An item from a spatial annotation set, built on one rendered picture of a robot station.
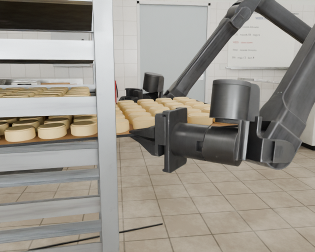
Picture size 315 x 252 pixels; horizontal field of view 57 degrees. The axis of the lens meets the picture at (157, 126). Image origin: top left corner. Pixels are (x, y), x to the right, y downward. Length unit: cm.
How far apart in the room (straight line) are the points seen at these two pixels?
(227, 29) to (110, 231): 75
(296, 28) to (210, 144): 78
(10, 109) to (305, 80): 47
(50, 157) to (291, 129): 39
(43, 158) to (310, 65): 46
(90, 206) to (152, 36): 409
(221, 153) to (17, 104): 33
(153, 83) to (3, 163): 61
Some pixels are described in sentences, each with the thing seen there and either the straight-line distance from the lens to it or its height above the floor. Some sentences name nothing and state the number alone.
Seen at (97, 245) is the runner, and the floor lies 79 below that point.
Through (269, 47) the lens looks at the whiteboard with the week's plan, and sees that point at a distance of 506.
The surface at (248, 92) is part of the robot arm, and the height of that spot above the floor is 108.
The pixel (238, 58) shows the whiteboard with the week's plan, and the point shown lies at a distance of 483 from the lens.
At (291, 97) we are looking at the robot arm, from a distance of 50.
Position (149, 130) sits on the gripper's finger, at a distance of 48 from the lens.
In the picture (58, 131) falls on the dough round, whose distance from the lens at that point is 55.
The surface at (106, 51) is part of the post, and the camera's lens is 47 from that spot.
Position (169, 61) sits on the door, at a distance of 455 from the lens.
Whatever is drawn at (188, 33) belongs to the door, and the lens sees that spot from 464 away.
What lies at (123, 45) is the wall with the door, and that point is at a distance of 446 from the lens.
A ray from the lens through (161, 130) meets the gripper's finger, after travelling 46.
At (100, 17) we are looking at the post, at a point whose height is 119.
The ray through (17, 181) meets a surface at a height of 77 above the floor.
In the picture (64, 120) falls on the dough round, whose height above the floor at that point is 101.
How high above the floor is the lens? 111
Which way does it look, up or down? 11 degrees down
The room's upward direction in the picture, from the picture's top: straight up
